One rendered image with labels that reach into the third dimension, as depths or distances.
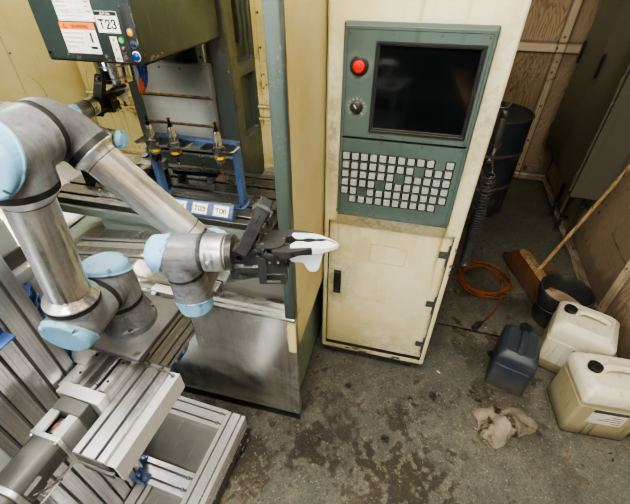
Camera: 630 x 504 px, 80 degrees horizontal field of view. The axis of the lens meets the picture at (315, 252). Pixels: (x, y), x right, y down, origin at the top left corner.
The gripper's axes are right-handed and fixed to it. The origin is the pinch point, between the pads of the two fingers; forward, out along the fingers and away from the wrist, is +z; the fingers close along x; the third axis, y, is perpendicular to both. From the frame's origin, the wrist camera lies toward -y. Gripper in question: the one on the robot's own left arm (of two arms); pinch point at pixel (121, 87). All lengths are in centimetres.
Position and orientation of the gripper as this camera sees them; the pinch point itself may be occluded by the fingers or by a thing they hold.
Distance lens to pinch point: 213.2
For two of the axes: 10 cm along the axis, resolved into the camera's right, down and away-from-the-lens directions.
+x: 9.7, 1.5, -1.9
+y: 0.1, 7.7, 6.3
